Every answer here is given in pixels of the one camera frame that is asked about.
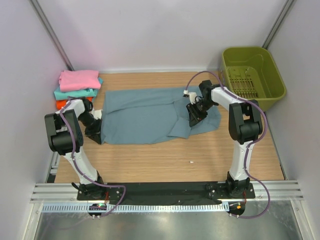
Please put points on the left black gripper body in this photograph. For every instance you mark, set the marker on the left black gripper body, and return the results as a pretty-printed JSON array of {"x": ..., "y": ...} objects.
[{"x": 92, "y": 125}]

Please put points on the front aluminium rail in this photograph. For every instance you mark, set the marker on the front aluminium rail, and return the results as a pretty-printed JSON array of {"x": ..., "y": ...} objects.
[{"x": 279, "y": 190}]

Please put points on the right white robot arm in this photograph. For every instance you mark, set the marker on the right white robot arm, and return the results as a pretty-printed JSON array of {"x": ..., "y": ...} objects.
[{"x": 244, "y": 126}]

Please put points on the turquoise folded t-shirt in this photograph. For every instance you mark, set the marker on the turquoise folded t-shirt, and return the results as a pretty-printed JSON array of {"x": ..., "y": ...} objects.
[{"x": 89, "y": 92}]

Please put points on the corner aluminium post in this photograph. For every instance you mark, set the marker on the corner aluminium post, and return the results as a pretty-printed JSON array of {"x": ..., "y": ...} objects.
[
  {"x": 285, "y": 11},
  {"x": 51, "y": 33}
]

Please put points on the right corner aluminium post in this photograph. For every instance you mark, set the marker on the right corner aluminium post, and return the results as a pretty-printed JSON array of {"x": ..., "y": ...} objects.
[{"x": 285, "y": 11}]

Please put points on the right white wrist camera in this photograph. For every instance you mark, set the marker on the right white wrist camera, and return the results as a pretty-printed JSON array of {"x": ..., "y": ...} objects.
[{"x": 192, "y": 96}]

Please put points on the grey-blue t-shirt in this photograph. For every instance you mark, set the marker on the grey-blue t-shirt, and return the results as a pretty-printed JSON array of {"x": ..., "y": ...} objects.
[{"x": 150, "y": 116}]

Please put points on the white slotted cable duct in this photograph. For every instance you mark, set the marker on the white slotted cable duct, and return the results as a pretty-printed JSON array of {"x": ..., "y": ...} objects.
[{"x": 100, "y": 208}]

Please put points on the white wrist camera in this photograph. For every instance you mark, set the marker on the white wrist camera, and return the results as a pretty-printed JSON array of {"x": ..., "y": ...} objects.
[
  {"x": 97, "y": 114},
  {"x": 192, "y": 96}
]

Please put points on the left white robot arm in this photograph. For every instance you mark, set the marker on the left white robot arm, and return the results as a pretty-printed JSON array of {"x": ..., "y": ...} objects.
[{"x": 65, "y": 130}]

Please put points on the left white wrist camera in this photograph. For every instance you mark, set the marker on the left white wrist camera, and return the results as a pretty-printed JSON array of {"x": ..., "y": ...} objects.
[{"x": 97, "y": 114}]

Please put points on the left aluminium rail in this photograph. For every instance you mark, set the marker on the left aluminium rail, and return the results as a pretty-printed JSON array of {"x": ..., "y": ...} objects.
[{"x": 54, "y": 161}]

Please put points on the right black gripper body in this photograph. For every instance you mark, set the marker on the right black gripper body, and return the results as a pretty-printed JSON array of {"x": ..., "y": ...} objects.
[{"x": 202, "y": 105}]

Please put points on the green plastic basket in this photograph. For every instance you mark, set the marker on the green plastic basket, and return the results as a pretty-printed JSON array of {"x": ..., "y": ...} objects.
[{"x": 251, "y": 73}]

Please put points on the orange folded t-shirt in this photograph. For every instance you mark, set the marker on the orange folded t-shirt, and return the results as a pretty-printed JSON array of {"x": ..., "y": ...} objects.
[{"x": 62, "y": 103}]

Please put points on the aluminium rail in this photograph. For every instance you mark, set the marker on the aluminium rail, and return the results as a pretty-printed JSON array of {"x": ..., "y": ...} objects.
[
  {"x": 279, "y": 190},
  {"x": 54, "y": 161}
]

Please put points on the left corner aluminium post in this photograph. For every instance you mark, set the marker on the left corner aluminium post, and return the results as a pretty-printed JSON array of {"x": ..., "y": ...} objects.
[{"x": 51, "y": 33}]

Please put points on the pink folded t-shirt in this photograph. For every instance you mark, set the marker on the pink folded t-shirt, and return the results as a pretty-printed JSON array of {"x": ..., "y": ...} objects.
[{"x": 78, "y": 80}]

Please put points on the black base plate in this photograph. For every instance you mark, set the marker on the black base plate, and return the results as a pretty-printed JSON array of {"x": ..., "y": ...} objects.
[{"x": 162, "y": 193}]

